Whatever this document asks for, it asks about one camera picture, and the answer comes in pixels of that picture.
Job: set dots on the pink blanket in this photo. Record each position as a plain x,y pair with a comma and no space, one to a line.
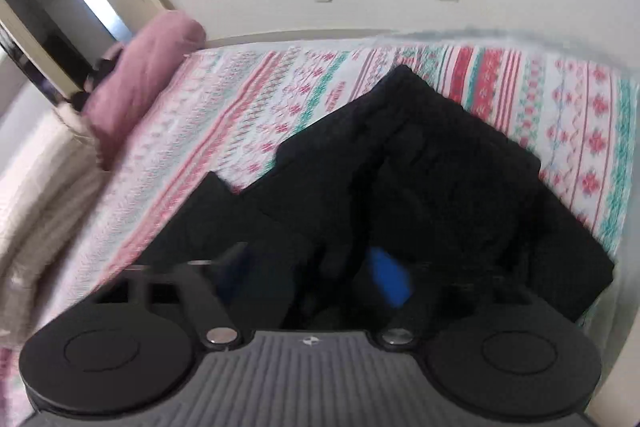
140,77

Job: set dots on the patterned red green bedsheet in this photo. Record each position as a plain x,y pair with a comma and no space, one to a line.
250,107

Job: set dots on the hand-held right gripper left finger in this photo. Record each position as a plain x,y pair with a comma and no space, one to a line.
231,274

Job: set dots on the black pants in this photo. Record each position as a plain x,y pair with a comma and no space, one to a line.
425,157

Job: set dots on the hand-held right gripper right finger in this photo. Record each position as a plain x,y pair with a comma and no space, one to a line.
390,277

